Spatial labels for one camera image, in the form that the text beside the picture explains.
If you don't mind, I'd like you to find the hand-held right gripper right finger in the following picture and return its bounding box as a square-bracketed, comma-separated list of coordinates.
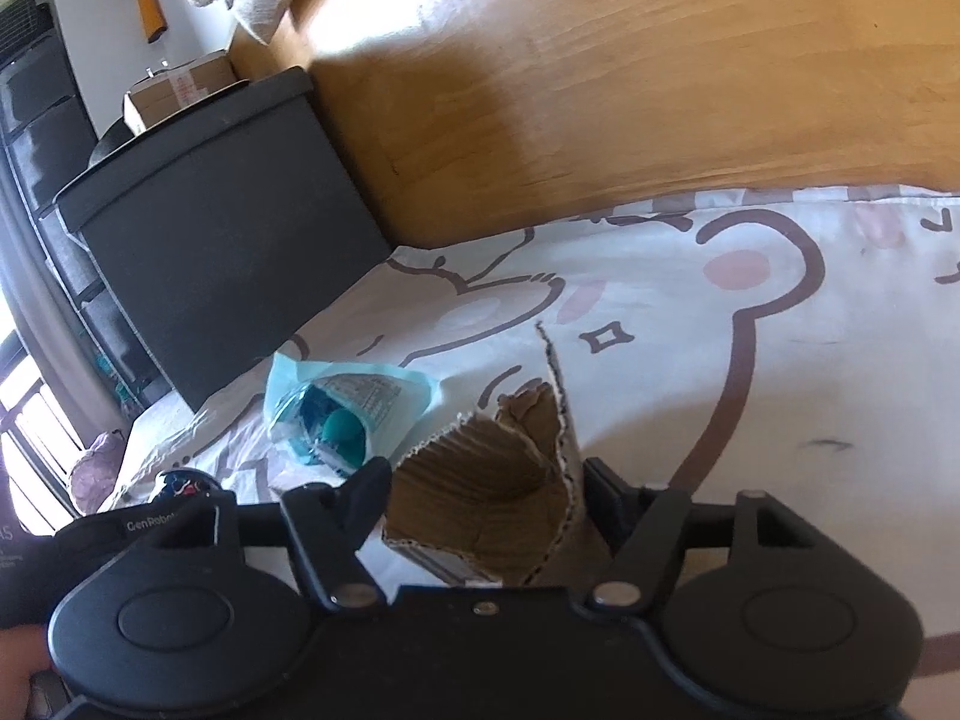
[570, 457, 822, 612]

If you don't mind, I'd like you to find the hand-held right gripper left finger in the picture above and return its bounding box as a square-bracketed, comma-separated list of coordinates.
[176, 459, 395, 612]

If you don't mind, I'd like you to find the crushed drink can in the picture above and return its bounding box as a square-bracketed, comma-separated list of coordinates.
[152, 467, 226, 504]

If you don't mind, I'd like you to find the torn corrugated cardboard piece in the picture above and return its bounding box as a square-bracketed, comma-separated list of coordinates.
[382, 321, 595, 590]

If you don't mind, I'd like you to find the person's left hand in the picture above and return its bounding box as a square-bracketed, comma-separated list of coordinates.
[0, 624, 54, 695]

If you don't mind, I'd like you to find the pink-grey stuffed bag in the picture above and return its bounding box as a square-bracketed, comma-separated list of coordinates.
[71, 429, 125, 515]

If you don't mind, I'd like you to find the teal plastic wrapper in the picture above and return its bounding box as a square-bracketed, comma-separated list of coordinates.
[264, 351, 442, 476]

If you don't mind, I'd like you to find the white printed blanket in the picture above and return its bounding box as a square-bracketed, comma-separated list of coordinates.
[97, 184, 960, 720]

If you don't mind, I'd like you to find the grey storage box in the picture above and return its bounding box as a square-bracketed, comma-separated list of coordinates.
[54, 66, 395, 414]

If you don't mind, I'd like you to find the black shelf unit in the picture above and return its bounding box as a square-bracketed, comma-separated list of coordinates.
[0, 4, 175, 410]

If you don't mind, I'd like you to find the brown cardboard box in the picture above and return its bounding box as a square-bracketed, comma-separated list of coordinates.
[122, 50, 249, 137]

